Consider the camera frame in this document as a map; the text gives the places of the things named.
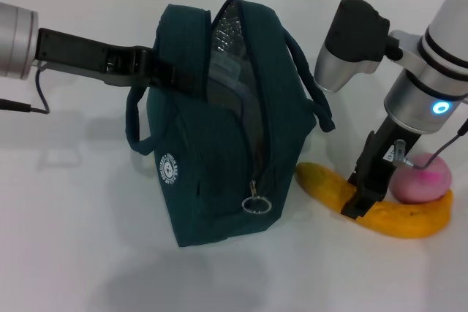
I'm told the metal zipper pull ring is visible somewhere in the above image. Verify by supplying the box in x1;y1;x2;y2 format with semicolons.
241;180;273;215

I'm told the yellow banana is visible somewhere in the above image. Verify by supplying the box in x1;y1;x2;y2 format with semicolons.
295;161;454;239

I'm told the pink peach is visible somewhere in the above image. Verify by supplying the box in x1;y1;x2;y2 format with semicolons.
390;153;453;204

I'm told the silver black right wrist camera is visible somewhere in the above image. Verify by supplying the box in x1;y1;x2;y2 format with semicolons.
314;0;390;93

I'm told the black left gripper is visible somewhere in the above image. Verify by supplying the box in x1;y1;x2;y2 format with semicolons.
36;28;208;103

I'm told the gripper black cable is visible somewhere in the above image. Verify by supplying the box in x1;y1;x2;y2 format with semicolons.
0;66;51;115
393;127;468;172

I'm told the dark teal lunch bag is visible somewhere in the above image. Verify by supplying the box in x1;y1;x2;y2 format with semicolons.
125;0;336;249

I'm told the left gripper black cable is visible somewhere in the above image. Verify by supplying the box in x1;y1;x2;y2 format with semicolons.
0;66;51;115

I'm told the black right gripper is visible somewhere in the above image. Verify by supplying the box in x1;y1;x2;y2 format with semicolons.
341;116;421;220

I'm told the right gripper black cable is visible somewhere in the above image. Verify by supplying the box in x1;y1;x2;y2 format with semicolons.
393;127;468;172

